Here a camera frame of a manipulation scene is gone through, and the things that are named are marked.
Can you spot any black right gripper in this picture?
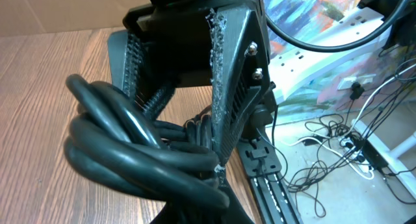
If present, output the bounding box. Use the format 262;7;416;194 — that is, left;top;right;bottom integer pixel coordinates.
107;0;270;165

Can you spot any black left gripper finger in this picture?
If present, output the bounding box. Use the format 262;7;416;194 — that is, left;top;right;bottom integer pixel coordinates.
151;167;254;224

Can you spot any black usb cable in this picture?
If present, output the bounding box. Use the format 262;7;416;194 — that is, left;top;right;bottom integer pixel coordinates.
63;73;231;212

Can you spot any white power strip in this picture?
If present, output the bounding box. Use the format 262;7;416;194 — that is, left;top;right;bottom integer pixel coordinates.
269;6;396;105

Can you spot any colourful painted board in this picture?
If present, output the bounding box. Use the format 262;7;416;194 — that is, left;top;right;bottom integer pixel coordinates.
264;0;415;124

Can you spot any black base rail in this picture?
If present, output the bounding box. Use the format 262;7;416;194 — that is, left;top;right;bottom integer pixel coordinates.
237;139;303;224

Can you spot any floor cable pile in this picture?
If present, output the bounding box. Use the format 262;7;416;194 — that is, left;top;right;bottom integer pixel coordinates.
284;45;416;218

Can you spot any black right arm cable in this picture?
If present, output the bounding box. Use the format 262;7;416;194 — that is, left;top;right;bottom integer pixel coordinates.
265;0;413;53

